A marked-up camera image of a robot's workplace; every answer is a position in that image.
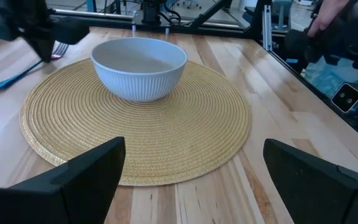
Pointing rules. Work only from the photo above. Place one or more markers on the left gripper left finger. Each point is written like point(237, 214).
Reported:
point(73, 193)

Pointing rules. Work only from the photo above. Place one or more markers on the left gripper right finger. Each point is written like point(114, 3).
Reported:
point(322, 193)

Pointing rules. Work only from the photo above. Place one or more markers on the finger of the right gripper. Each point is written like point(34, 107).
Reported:
point(43, 46)
point(70, 31)

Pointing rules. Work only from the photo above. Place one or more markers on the iridescent metal fork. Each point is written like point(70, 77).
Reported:
point(5, 83)

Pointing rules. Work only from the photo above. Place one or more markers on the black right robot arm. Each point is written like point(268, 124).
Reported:
point(151, 12)

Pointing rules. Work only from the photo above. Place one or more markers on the white ribbed bowl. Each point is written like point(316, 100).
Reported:
point(141, 84)

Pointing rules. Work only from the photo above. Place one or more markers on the round woven straw placemat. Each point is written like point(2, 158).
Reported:
point(166, 140)

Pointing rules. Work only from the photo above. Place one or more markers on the person's hand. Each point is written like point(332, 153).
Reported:
point(325, 15)

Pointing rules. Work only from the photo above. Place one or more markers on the grey depth camera box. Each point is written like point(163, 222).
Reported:
point(346, 98)

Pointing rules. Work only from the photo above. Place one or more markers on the silver aluminium post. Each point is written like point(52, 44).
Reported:
point(266, 28)

